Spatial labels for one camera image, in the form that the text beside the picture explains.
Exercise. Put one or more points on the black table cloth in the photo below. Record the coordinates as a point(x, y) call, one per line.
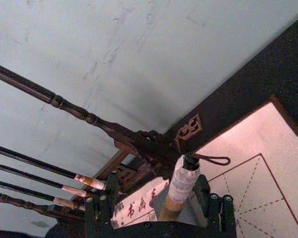
point(263, 81)

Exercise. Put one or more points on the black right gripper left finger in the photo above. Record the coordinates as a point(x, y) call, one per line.
point(99, 210)

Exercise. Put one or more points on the dark wooden brush rack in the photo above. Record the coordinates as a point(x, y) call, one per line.
point(119, 134)

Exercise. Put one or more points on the white felt mat, red grid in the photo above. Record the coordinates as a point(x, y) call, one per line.
point(260, 173)

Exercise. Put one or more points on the bamboo calligraphy brush with tape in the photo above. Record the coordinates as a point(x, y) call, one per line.
point(182, 184)

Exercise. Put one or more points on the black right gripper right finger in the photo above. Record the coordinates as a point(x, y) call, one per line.
point(214, 210)

